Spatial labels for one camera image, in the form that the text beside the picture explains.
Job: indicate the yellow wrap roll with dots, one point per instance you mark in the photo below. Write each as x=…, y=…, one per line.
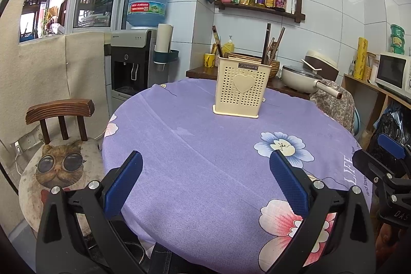
x=361, y=57

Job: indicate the cream cup dispenser tube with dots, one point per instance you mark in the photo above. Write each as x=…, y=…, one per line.
x=163, y=36

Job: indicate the blue wall caddy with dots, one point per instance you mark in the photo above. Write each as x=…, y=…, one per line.
x=167, y=56

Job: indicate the dark wooden chair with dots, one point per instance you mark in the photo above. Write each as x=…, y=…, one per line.
x=59, y=110

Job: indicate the glass jar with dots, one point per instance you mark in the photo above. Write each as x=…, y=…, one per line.
x=371, y=68

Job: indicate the blue water jug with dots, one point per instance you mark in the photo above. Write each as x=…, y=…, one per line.
x=147, y=1

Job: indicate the cat print seat cushion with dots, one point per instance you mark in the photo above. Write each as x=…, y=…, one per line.
x=61, y=168

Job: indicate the dark wooden chopstick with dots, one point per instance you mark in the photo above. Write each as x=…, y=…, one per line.
x=267, y=36

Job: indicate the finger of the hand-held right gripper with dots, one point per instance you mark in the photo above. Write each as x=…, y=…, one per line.
x=369, y=165
x=391, y=145

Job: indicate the yellow dish soap bottle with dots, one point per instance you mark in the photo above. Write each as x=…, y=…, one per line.
x=228, y=46

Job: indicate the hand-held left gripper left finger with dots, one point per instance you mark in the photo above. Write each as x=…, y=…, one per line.
x=125, y=184

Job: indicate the white power strip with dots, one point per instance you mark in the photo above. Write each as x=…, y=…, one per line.
x=27, y=141

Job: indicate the yellow cup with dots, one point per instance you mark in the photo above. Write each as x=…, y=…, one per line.
x=209, y=60

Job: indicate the brown and white rice cooker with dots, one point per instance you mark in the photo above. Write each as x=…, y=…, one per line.
x=324, y=60

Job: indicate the light blue plastic basin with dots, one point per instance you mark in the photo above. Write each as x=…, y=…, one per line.
x=357, y=123

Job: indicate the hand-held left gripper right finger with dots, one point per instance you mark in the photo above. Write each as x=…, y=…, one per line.
x=287, y=184

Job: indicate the stacked green cups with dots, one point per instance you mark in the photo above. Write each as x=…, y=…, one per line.
x=397, y=39

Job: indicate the cream plastic utensil holder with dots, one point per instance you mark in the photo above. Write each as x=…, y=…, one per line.
x=242, y=91

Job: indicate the beige cloth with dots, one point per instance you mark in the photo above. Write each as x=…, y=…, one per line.
x=48, y=68

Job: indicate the white squeeze bottle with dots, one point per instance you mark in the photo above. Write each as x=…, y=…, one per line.
x=289, y=3

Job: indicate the white microwave oven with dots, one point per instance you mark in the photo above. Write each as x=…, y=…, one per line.
x=390, y=70

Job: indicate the person's leg in jeans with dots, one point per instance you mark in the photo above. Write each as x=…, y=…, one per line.
x=163, y=261

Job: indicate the purple floral tablecloth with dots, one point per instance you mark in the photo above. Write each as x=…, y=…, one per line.
x=208, y=148

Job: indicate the woven-pattern sink basin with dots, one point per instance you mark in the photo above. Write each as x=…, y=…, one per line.
x=275, y=67

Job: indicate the wooden shelf unit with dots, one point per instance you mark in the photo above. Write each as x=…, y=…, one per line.
x=362, y=97

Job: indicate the floral patterned cloth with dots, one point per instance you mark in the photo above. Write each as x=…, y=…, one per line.
x=337, y=107

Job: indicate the grey water dispenser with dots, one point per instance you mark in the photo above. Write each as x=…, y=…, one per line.
x=130, y=46

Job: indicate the cream pan with lid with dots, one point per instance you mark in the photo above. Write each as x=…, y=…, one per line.
x=298, y=79

